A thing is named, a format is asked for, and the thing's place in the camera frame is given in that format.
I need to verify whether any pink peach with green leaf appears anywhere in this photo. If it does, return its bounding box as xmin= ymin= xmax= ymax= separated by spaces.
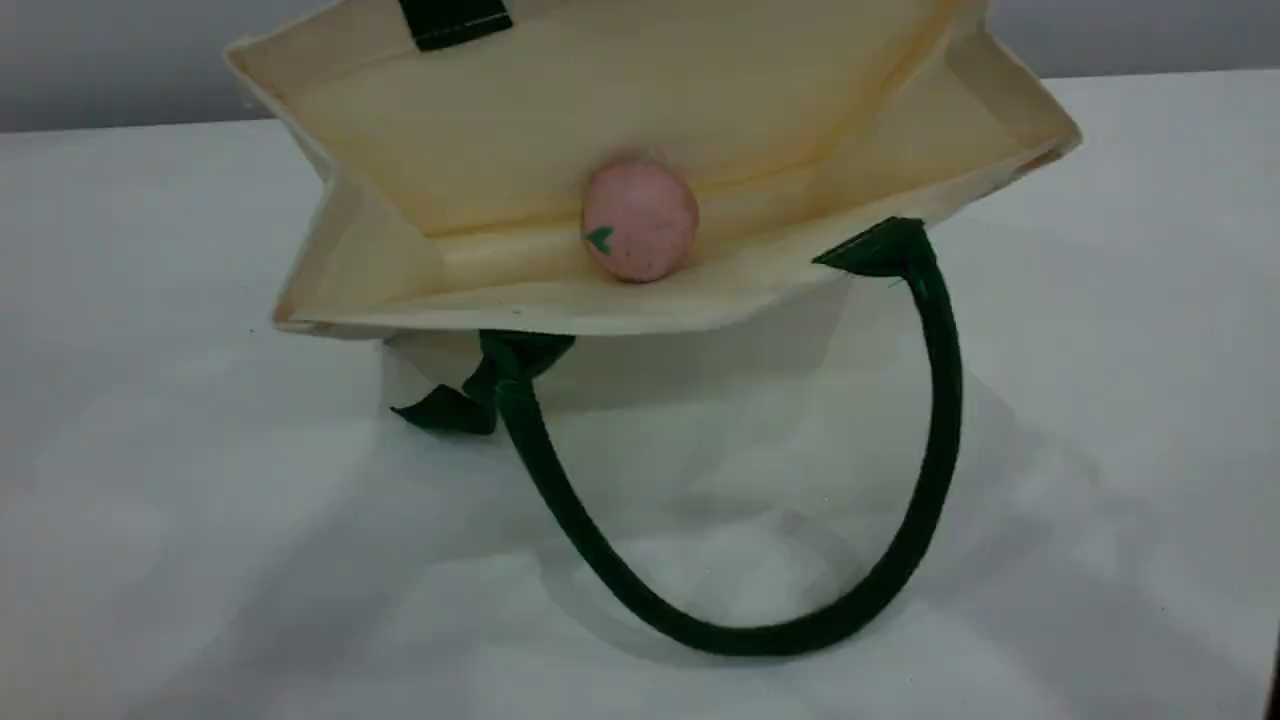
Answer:
xmin=582 ymin=163 xmax=701 ymax=284

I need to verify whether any cream handbag with green handles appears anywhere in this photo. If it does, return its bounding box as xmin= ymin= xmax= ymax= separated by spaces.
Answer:
xmin=222 ymin=0 xmax=1084 ymax=658

